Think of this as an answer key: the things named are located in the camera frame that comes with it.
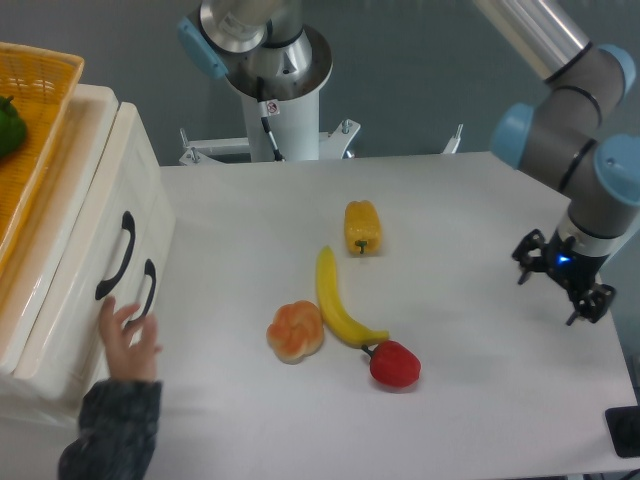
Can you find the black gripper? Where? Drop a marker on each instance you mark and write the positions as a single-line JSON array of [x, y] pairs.
[[573, 271]]

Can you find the white top drawer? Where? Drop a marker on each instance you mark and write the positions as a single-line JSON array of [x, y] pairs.
[[128, 173]]

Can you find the white drawer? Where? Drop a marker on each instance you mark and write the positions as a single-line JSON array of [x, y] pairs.
[[122, 256], [128, 173]]

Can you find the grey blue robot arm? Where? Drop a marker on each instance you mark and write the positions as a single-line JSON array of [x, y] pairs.
[[552, 142]]

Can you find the dark sleeved forearm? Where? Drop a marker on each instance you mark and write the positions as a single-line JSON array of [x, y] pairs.
[[117, 431]]

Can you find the white lower drawer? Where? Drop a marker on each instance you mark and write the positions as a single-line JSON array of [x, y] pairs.
[[122, 256]]

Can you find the white drawer cabinet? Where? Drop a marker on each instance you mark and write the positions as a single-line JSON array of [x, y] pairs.
[[29, 450]]

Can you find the person's hand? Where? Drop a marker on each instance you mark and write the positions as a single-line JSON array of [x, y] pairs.
[[130, 348]]

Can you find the black device at edge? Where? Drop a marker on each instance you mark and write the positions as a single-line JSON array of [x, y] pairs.
[[623, 425]]

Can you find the red bell pepper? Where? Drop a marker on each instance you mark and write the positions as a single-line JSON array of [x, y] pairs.
[[393, 365]]

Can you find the yellow bell pepper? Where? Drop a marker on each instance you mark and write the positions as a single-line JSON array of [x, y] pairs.
[[362, 228]]

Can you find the yellow banana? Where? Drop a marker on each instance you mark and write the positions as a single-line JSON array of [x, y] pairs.
[[334, 314]]

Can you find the round twisted bread roll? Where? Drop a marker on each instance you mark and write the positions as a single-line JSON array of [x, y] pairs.
[[296, 331]]

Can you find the orange plastic basket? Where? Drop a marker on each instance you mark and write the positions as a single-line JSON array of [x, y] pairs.
[[42, 82]]

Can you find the green bell pepper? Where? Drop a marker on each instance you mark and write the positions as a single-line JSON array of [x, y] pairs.
[[13, 127]]

